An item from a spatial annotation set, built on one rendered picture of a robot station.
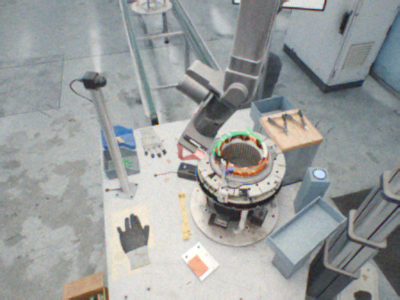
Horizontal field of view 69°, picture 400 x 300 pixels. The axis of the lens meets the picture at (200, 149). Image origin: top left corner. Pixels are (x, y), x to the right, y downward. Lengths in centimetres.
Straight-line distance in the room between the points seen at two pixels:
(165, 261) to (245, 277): 31
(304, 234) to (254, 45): 70
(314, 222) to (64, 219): 181
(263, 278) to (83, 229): 145
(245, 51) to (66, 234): 202
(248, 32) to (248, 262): 92
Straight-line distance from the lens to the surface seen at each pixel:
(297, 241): 101
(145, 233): 126
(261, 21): 48
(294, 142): 122
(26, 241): 242
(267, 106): 144
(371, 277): 197
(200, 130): 63
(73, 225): 234
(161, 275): 119
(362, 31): 327
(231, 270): 120
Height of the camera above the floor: 190
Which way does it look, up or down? 47 degrees down
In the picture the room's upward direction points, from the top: straight up
